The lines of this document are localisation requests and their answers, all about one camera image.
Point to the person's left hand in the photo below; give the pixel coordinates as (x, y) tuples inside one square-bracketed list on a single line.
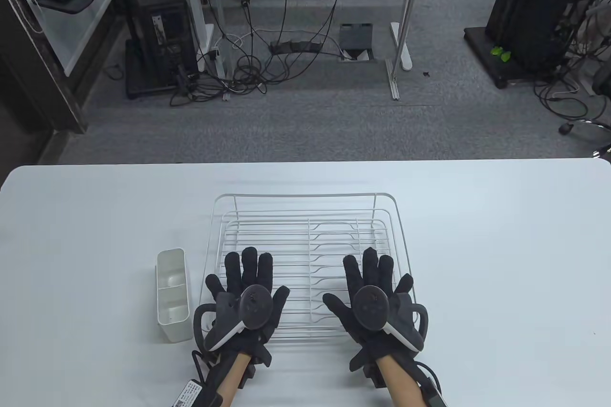
[(249, 266)]

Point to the person's right hand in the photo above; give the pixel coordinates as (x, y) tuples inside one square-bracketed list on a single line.
[(370, 266)]

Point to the white plastic cutlery bin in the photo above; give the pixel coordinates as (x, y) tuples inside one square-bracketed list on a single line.
[(172, 283)]

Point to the person's right forearm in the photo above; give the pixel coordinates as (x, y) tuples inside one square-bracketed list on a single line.
[(401, 383)]

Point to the grey right hand controller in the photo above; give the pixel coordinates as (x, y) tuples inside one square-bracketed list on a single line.
[(370, 307)]

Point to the grey hand controller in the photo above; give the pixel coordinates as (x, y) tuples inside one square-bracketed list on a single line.
[(255, 307), (370, 307)]

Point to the grey left hand controller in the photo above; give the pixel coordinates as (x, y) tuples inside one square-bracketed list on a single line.
[(255, 307)]

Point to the black labelled wrist pack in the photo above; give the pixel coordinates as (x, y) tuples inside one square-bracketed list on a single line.
[(195, 392)]

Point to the black power strip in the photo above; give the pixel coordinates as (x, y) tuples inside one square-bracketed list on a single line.
[(296, 46)]

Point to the open floor socket box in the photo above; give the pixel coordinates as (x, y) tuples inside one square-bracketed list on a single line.
[(356, 37)]

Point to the black wheeled platform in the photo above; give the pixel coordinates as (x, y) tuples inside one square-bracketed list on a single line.
[(482, 51)]

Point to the small green object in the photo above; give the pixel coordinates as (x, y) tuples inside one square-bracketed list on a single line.
[(501, 53)]

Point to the black computer tower on stand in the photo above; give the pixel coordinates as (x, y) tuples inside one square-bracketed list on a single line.
[(162, 30)]

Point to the black office chair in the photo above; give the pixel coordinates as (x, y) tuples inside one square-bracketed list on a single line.
[(599, 92)]

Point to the white framed glass panel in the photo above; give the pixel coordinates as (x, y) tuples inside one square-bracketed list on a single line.
[(76, 30)]

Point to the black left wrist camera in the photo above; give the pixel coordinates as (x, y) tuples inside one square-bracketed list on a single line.
[(258, 361)]

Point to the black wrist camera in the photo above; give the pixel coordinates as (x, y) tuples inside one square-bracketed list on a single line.
[(258, 361), (367, 369)]

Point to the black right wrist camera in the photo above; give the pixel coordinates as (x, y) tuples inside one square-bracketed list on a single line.
[(367, 369)]

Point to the white desk leg frame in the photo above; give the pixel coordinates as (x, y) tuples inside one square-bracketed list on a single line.
[(212, 20), (405, 35)]

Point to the black open-frame computer tower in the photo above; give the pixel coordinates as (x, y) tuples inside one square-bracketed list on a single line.
[(534, 20)]

